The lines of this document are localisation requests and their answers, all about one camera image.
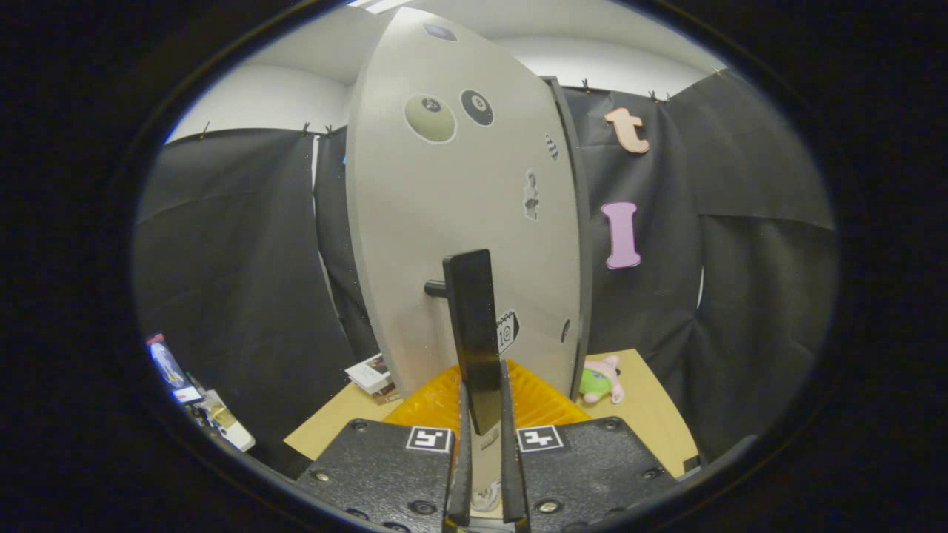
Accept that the small screen device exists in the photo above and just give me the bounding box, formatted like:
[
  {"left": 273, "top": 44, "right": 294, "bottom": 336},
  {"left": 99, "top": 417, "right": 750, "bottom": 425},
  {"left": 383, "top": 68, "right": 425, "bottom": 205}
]
[{"left": 146, "top": 333, "right": 202, "bottom": 404}]

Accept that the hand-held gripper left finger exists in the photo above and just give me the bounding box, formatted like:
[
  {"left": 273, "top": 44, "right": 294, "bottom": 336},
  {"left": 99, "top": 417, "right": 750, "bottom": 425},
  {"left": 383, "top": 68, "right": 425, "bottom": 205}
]
[{"left": 296, "top": 361, "right": 472, "bottom": 530}]

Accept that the pink and green plush toy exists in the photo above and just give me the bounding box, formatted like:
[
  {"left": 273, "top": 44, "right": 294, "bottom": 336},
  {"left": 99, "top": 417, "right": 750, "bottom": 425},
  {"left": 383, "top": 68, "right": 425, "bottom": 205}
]
[{"left": 578, "top": 355, "right": 625, "bottom": 404}]

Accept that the light grey shoe cabinet door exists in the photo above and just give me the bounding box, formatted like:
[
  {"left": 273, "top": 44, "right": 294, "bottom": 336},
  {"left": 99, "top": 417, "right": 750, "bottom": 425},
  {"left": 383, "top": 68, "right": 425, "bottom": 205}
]
[{"left": 345, "top": 7, "right": 584, "bottom": 512}]

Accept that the black backdrop cloth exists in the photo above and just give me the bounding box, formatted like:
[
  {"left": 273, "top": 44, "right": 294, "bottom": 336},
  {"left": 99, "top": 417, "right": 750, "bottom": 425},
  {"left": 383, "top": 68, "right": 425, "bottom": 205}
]
[{"left": 133, "top": 70, "right": 838, "bottom": 475}]

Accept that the white box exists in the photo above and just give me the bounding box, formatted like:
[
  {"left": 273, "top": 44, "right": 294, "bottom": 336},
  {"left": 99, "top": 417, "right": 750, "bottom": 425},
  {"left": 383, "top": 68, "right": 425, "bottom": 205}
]
[{"left": 194, "top": 390, "right": 256, "bottom": 452}]

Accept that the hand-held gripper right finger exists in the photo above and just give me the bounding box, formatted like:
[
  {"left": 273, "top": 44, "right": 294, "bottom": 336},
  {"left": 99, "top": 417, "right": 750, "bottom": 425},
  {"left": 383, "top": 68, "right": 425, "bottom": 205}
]
[{"left": 500, "top": 360, "right": 678, "bottom": 530}]

